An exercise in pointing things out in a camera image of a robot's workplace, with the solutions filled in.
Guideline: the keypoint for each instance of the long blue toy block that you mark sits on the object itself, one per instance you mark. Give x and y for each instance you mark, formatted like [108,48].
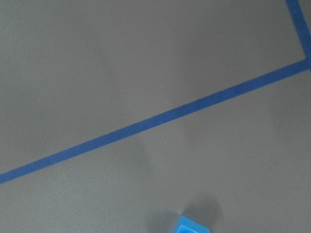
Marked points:
[186,225]

